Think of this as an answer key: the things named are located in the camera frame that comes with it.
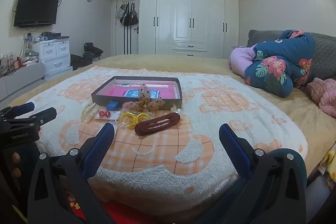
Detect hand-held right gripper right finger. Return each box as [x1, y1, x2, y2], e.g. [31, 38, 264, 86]
[219, 123, 307, 224]

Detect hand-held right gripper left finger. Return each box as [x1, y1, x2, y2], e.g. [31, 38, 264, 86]
[28, 123, 116, 224]

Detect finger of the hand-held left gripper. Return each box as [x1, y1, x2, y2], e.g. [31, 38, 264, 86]
[4, 107, 57, 131]
[0, 102, 35, 120]

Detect cream hair claw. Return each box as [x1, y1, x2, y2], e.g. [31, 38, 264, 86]
[81, 102, 98, 123]

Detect yellow candies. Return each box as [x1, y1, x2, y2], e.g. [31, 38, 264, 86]
[118, 111, 153, 130]

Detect grey cardboard box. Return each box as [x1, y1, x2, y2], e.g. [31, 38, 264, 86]
[91, 76, 183, 111]

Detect person's left hand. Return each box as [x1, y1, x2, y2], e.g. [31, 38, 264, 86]
[10, 152, 22, 180]

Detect grey padded bench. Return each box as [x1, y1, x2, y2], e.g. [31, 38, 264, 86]
[0, 63, 47, 102]

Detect red bead packet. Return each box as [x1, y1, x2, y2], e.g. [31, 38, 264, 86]
[95, 109, 121, 122]

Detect peach checked fleece blanket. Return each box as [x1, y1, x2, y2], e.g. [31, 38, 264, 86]
[25, 67, 309, 207]

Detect pink picture book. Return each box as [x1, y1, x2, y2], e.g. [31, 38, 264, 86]
[105, 81, 176, 100]

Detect white drawer cabinet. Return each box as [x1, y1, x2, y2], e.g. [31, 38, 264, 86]
[33, 38, 72, 76]

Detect dark clothes pile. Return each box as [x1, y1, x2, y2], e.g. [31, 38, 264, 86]
[83, 42, 104, 56]
[70, 54, 93, 71]

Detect polka dot hair bow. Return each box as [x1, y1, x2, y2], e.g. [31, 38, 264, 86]
[130, 84, 166, 113]

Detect clutter on drawer cabinet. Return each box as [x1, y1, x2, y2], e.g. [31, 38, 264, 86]
[39, 31, 70, 41]

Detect bed with yellow sheet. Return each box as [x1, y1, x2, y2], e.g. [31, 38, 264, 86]
[8, 54, 336, 177]

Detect pink quilt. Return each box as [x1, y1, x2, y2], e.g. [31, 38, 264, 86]
[229, 46, 256, 75]

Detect blue floral quilt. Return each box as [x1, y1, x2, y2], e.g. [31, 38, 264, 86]
[244, 30, 316, 98]

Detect yellow floral cloth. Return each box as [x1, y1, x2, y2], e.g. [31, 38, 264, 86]
[322, 149, 336, 174]

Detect white door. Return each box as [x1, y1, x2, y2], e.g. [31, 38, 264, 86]
[112, 0, 141, 56]

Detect pink fluffy cloth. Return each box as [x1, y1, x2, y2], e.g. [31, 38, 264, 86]
[306, 77, 336, 118]

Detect hanging bags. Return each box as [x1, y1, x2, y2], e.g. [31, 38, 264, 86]
[115, 2, 139, 28]

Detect white wardrobe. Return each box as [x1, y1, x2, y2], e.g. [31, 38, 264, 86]
[104, 0, 240, 59]

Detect black wall television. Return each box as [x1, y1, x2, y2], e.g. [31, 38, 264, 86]
[14, 0, 60, 28]

